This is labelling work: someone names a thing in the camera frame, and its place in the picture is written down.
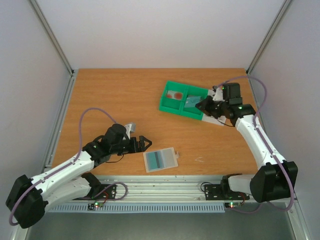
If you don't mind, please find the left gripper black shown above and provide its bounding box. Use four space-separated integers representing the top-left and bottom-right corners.
111 136 153 155

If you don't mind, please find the teal VIP card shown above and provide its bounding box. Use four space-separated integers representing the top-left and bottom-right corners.
145 151 165 172
183 95 202 112

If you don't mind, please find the white card holder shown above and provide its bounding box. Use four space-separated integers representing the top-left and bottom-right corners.
143 147 180 173

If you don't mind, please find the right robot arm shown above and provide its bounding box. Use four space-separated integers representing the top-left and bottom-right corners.
195 83 298 203

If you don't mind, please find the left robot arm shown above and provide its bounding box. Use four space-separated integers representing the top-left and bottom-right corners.
5 123 152 229

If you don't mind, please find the red patterned card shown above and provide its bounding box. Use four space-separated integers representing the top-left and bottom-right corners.
164 90 183 101

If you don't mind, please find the green bin middle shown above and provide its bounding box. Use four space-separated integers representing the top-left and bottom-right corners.
180 85 208 120

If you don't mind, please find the green bin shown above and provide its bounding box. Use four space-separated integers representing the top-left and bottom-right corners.
158 81 187 115
180 85 208 120

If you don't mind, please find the white bin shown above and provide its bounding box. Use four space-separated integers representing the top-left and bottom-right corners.
202 89 227 126

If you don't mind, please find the green bin left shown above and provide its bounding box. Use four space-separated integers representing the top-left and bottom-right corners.
158 81 187 115

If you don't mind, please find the left circuit board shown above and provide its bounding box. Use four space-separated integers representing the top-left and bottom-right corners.
87 202 104 211

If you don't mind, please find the circuit board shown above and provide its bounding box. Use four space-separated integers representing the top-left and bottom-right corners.
224 201 245 209
87 202 104 211

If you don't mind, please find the right circuit board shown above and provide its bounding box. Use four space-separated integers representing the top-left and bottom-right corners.
224 201 245 209

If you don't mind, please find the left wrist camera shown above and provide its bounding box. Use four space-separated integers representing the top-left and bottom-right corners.
124 122 136 139

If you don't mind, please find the aluminium front rail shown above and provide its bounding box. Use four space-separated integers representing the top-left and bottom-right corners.
24 174 298 203

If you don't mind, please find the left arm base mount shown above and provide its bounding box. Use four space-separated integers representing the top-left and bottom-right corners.
75 184 117 201

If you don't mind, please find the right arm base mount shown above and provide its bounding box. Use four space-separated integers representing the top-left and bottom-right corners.
204 184 250 201

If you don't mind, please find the grey slotted cable duct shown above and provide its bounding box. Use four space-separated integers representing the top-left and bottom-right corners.
49 202 225 214

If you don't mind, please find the right aluminium frame post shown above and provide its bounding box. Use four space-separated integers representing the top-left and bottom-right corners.
246 0 294 75

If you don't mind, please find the aluminium frame post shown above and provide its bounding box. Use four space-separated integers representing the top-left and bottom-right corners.
28 0 74 77
246 0 294 75

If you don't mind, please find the left aluminium frame post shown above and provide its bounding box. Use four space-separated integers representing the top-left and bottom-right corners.
28 0 74 77

